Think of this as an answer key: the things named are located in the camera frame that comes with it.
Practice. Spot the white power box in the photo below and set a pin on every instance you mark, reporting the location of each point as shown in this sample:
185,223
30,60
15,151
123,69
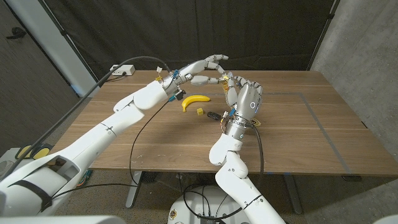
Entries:
122,70

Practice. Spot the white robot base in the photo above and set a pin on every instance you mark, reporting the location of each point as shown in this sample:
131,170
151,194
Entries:
189,208

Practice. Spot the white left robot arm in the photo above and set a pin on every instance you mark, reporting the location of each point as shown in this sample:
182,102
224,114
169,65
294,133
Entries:
93,137

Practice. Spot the teal orange floor object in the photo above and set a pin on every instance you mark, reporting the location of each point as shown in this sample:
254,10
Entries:
84,179

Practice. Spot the white floor board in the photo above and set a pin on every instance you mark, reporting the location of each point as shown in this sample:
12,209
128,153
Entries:
7,155

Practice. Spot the black backdrop stand pole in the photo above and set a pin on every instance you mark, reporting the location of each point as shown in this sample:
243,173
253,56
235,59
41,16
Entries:
331,15
63,32

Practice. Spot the small yellow block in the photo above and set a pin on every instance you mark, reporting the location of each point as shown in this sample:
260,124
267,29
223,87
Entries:
200,111

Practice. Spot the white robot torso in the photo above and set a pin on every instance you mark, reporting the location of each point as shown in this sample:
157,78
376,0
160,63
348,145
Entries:
77,220

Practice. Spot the yellow toy banana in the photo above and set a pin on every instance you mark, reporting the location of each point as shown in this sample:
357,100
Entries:
196,99

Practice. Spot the white door frame post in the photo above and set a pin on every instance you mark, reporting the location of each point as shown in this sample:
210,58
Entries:
56,46

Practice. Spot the black key fob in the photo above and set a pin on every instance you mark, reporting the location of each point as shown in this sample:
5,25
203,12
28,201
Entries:
213,115

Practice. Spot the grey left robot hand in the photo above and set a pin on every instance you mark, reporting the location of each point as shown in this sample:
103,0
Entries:
192,70

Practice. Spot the grey table leg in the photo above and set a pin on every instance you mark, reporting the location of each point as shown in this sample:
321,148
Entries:
133,189
293,196

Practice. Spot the black backdrop curtain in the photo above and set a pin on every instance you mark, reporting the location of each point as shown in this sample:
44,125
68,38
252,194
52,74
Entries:
202,31

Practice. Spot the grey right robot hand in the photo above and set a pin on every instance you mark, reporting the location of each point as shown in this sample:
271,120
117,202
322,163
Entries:
248,102

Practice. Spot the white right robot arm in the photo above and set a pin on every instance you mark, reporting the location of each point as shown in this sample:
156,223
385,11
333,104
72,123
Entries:
239,189

